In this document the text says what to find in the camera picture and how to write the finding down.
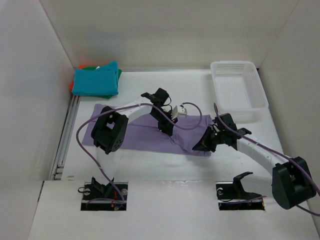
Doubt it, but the lilac t shirt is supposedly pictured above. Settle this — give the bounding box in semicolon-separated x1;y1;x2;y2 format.
81;103;213;158

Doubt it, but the green t shirt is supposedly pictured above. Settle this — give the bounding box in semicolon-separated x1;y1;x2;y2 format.
82;66;122;99

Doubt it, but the teal t shirt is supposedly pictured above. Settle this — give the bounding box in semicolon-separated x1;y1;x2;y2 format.
72;61;119;97

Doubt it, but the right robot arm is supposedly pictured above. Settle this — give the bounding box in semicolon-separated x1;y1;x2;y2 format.
193;113;320;210

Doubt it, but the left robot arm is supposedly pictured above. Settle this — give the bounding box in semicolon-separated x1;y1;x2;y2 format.
91;88;178;155

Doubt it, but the white laundry basket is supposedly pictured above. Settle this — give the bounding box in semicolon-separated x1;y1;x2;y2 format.
210;60;269;124

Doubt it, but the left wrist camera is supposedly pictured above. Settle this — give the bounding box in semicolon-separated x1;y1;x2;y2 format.
171;105;187;119

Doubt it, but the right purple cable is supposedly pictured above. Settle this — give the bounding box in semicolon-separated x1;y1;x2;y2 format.
213;102;320;217

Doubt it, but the purple cable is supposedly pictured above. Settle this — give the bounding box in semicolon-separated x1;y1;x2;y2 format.
75;101;203;210
213;102;320;217

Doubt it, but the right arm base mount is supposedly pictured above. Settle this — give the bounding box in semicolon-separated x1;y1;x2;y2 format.
215;171;265;211

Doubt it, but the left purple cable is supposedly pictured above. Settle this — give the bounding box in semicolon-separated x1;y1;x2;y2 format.
75;101;203;210

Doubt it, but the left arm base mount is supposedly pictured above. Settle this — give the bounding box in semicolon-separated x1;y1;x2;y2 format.
77;177;129;212

